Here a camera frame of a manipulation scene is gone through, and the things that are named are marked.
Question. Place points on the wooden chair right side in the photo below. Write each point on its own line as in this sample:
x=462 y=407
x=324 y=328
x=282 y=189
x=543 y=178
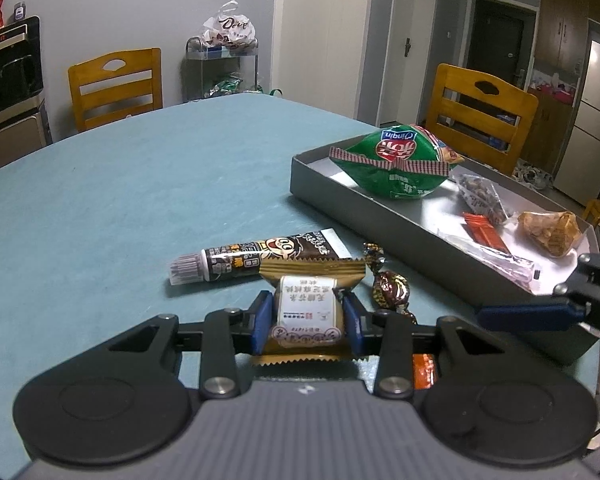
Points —
x=480 y=116

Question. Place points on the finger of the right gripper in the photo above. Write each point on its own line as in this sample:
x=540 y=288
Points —
x=575 y=301

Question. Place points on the green chip bag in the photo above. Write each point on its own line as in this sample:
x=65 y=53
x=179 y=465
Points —
x=400 y=162

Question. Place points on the black coffee machine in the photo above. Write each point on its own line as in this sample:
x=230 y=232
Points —
x=21 y=75

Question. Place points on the white Dove plastic bag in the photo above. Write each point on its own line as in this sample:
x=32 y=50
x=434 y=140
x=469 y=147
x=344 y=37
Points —
x=229 y=29

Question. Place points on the clear bag of pistachios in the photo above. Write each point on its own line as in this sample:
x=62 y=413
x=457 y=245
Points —
x=482 y=198

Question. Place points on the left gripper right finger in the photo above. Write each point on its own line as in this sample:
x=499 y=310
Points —
x=392 y=339

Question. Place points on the wooden chair behind table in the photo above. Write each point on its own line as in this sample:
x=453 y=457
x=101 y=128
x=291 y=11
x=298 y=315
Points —
x=115 y=86

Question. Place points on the brown foil candy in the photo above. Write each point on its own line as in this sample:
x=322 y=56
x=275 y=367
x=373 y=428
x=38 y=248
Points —
x=390 y=290

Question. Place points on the gold pastry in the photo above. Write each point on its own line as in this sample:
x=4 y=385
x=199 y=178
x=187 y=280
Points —
x=308 y=320

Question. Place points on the grey metal tray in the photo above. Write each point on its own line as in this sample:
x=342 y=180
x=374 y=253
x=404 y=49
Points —
x=428 y=234

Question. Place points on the beige cabinet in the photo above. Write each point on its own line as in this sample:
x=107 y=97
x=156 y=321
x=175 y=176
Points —
x=24 y=129

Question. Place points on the brown chocolate stick pack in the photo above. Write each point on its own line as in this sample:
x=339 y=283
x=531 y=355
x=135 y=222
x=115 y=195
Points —
x=242 y=260

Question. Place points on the metal shelf cart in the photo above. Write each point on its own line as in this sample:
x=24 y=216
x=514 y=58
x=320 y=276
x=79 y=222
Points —
x=210 y=71

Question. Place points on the clear bag brown snack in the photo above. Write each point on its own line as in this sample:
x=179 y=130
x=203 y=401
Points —
x=554 y=232

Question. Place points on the orange red snack packet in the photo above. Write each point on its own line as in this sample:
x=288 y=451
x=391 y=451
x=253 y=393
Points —
x=424 y=370

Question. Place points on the white refrigerator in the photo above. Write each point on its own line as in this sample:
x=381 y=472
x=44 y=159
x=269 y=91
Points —
x=578 y=175

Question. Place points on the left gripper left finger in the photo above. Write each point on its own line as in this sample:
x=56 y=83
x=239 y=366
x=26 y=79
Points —
x=220 y=337

